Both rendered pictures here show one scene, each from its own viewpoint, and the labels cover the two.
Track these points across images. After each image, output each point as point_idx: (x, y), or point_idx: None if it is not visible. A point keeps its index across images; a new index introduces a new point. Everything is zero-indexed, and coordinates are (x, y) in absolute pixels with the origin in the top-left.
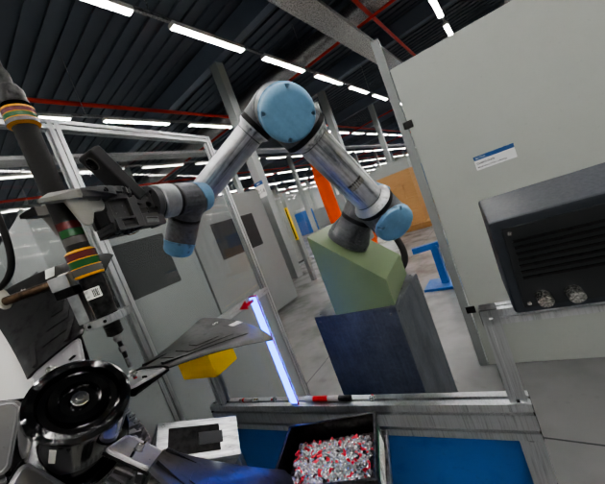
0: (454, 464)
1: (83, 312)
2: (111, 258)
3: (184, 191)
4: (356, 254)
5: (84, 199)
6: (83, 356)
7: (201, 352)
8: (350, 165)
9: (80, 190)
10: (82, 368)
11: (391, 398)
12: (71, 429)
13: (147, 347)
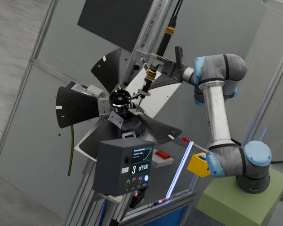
0: None
1: (143, 86)
2: (267, 99)
3: (192, 76)
4: (232, 180)
5: (157, 59)
6: (135, 95)
7: (143, 122)
8: (208, 112)
9: (156, 56)
10: (127, 95)
11: (145, 209)
12: (112, 100)
13: None
